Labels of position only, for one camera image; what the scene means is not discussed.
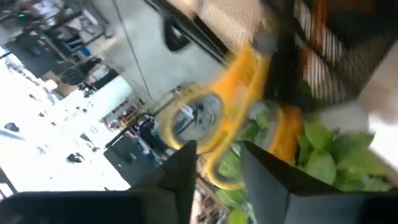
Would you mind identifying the black mesh desk organizer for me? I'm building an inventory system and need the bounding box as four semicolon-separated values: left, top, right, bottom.
264;0;398;110

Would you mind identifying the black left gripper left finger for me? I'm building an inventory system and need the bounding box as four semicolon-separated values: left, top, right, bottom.
0;140;198;224

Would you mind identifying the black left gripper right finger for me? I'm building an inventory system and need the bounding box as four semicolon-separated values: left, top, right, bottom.
241;141;398;224

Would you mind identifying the green plant white pot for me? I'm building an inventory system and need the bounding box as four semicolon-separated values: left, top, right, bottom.
214;40;398;224

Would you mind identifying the black table frame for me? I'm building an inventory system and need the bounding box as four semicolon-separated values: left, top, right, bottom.
144;0;233;68

